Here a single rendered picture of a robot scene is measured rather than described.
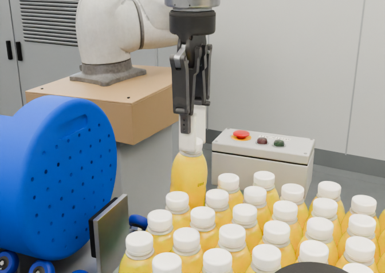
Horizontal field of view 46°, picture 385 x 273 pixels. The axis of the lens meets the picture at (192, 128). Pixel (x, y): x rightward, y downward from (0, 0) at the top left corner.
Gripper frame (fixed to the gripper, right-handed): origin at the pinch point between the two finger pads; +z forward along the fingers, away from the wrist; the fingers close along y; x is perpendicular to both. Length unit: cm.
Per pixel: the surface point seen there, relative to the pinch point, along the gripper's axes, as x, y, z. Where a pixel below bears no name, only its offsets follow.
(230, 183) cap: 6.7, -1.8, 10.2
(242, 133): 3.9, -18.8, 6.6
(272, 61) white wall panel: -42, -269, 39
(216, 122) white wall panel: -88, -275, 95
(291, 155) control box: 15.2, -14.3, 8.2
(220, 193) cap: 6.4, 2.9, 9.9
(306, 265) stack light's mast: 25, 44, -8
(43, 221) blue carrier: -17.9, 19.4, 11.7
